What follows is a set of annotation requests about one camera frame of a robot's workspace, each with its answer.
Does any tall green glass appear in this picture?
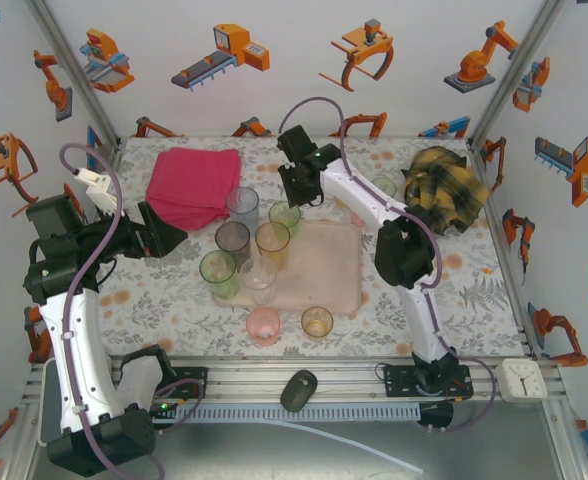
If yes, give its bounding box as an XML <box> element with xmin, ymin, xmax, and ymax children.
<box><xmin>267</xmin><ymin>199</ymin><xmax>303</xmax><ymax>241</ymax></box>
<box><xmin>198</xmin><ymin>249</ymin><xmax>241</xmax><ymax>301</ymax></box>

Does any tall orange glass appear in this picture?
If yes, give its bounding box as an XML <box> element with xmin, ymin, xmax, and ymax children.
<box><xmin>254</xmin><ymin>221</ymin><xmax>292</xmax><ymax>272</ymax></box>

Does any blue glass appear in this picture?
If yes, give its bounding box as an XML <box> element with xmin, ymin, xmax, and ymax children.
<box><xmin>225</xmin><ymin>186</ymin><xmax>261</xmax><ymax>236</ymax></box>

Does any grey glass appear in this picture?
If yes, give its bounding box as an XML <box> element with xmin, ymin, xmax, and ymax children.
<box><xmin>214</xmin><ymin>220</ymin><xmax>252</xmax><ymax>271</ymax></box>

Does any short green glass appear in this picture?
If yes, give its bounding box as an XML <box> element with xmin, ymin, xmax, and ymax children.
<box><xmin>371</xmin><ymin>175</ymin><xmax>398</xmax><ymax>199</ymax></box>

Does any clear glass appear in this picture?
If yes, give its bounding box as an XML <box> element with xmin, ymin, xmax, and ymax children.
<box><xmin>239</xmin><ymin>255</ymin><xmax>279</xmax><ymax>307</ymax></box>

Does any short orange glass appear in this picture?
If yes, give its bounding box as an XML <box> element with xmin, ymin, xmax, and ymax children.
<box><xmin>300</xmin><ymin>305</ymin><xmax>335</xmax><ymax>342</ymax></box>

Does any pink plastic tray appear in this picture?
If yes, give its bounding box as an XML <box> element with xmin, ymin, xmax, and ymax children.
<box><xmin>211</xmin><ymin>217</ymin><xmax>364</xmax><ymax>317</ymax></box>

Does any pink folded towel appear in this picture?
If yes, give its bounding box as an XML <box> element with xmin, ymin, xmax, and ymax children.
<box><xmin>145</xmin><ymin>146</ymin><xmax>243</xmax><ymax>232</ymax></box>

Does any floral tablecloth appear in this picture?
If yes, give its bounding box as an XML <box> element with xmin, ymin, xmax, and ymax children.
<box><xmin>81</xmin><ymin>135</ymin><xmax>533</xmax><ymax>359</ymax></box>

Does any yellow plaid shirt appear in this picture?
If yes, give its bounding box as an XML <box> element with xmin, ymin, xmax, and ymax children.
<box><xmin>402</xmin><ymin>145</ymin><xmax>491</xmax><ymax>237</ymax></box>

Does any small circuit board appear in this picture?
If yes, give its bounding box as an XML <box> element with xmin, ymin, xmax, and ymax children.
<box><xmin>140</xmin><ymin>398</ymin><xmax>181</xmax><ymax>426</ymax></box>

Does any dark grey computer mouse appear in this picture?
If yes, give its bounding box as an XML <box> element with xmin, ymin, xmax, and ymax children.
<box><xmin>279</xmin><ymin>368</ymin><xmax>319</xmax><ymax>414</ymax></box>

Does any thin white tube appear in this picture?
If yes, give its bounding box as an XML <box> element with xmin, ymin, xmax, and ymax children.
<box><xmin>253</xmin><ymin>418</ymin><xmax>425</xmax><ymax>475</ymax></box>

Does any black adapter box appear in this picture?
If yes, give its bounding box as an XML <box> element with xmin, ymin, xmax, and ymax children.
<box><xmin>417</xmin><ymin>401</ymin><xmax>455</xmax><ymax>435</ymax></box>

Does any white square clock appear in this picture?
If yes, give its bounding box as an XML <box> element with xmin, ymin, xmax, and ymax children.
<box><xmin>495</xmin><ymin>358</ymin><xmax>549</xmax><ymax>405</ymax></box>

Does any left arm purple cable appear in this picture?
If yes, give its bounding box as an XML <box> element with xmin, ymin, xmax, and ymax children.
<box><xmin>59</xmin><ymin>142</ymin><xmax>205</xmax><ymax>480</ymax></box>

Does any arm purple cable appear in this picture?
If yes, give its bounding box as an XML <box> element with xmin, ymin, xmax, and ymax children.
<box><xmin>59</xmin><ymin>142</ymin><xmax>205</xmax><ymax>480</ymax></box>
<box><xmin>277</xmin><ymin>96</ymin><xmax>498</xmax><ymax>435</ymax></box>

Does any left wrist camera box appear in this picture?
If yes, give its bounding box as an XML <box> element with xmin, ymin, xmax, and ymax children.
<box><xmin>73</xmin><ymin>168</ymin><xmax>118</xmax><ymax>215</ymax></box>

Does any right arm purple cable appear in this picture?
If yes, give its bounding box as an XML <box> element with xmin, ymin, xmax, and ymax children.
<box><xmin>277</xmin><ymin>96</ymin><xmax>498</xmax><ymax>435</ymax></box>

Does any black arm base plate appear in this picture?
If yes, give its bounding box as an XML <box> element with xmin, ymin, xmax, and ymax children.
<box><xmin>117</xmin><ymin>366</ymin><xmax>210</xmax><ymax>400</ymax></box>
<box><xmin>382</xmin><ymin>363</ymin><xmax>474</xmax><ymax>401</ymax></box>

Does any aluminium table rail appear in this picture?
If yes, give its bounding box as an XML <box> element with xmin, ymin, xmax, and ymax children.
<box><xmin>21</xmin><ymin>355</ymin><xmax>568</xmax><ymax>407</ymax></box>

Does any aluminium frame post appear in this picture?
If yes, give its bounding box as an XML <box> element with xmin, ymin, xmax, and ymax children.
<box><xmin>23</xmin><ymin>0</ymin><xmax>124</xmax><ymax>151</ymax></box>
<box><xmin>467</xmin><ymin>0</ymin><xmax>571</xmax><ymax>149</ymax></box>

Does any white slotted cable duct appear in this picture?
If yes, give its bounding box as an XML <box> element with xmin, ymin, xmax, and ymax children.
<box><xmin>111</xmin><ymin>402</ymin><xmax>422</xmax><ymax>425</ymax></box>

